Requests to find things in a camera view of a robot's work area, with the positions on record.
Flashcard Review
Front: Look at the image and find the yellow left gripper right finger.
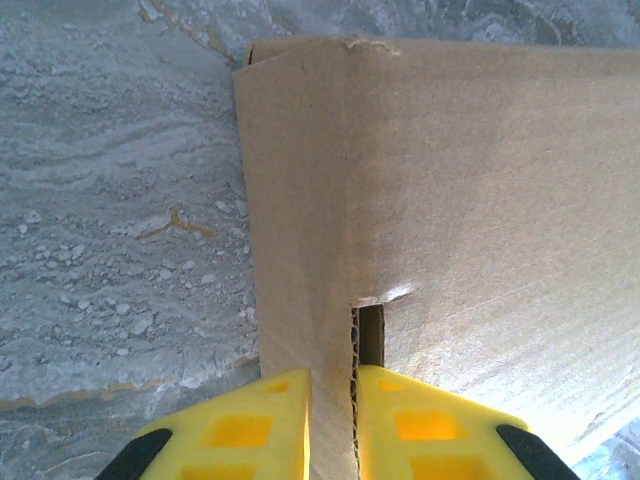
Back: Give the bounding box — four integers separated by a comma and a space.
355, 363, 584, 480

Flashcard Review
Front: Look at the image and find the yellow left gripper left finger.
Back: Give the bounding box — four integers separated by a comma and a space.
94, 367, 314, 480

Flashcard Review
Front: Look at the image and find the brown cardboard box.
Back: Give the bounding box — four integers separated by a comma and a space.
232, 35, 640, 480

